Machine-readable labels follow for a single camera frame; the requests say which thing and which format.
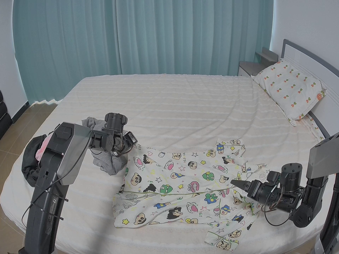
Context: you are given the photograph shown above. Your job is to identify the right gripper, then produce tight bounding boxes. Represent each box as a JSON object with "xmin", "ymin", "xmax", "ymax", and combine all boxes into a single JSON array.
[{"xmin": 230, "ymin": 179, "xmax": 276, "ymax": 207}]

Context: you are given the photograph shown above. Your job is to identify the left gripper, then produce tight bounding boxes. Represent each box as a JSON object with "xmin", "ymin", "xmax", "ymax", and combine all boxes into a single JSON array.
[{"xmin": 118, "ymin": 131, "xmax": 139, "ymax": 155}]

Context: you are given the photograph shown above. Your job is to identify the white printed pyjama top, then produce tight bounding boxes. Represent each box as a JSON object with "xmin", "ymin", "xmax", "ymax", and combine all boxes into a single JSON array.
[{"xmin": 112, "ymin": 138, "xmax": 270, "ymax": 251}]

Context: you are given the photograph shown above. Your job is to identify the grey garment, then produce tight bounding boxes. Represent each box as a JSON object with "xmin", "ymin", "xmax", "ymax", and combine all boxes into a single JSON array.
[{"xmin": 81, "ymin": 117, "xmax": 129, "ymax": 176}]

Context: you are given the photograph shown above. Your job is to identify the bed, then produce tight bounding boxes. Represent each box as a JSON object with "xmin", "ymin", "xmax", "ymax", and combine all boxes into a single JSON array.
[{"xmin": 0, "ymin": 39, "xmax": 339, "ymax": 254}]

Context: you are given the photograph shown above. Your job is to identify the pink garment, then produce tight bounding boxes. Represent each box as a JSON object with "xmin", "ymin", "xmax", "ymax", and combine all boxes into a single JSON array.
[{"xmin": 36, "ymin": 136, "xmax": 51, "ymax": 161}]

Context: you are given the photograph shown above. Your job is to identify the black garment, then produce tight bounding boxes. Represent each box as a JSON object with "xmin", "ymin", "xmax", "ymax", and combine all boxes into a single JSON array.
[{"xmin": 21, "ymin": 134, "xmax": 57, "ymax": 188}]

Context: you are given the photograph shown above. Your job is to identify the blue-green curtain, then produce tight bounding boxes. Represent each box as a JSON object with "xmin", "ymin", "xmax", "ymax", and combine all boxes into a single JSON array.
[{"xmin": 12, "ymin": 0, "xmax": 274, "ymax": 105}]

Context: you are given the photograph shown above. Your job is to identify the white printed pillow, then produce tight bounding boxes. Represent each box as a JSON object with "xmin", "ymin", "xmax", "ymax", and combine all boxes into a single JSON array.
[{"xmin": 251, "ymin": 58, "xmax": 327, "ymax": 127}]

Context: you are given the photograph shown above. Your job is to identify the grey bedside table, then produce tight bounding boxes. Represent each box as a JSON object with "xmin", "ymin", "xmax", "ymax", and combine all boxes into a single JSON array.
[{"xmin": 238, "ymin": 47, "xmax": 278, "ymax": 77}]

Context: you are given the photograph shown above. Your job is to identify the dark grey chest of drawers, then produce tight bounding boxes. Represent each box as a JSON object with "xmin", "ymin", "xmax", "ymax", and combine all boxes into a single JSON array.
[{"xmin": 0, "ymin": 90, "xmax": 12, "ymax": 140}]

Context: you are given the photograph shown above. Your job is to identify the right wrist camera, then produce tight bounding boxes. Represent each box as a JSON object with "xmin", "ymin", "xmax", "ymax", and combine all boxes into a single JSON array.
[{"xmin": 266, "ymin": 171, "xmax": 282, "ymax": 187}]

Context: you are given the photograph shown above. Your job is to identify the black cable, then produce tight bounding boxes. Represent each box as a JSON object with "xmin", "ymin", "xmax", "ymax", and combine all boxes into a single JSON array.
[{"xmin": 261, "ymin": 205, "xmax": 292, "ymax": 225}]

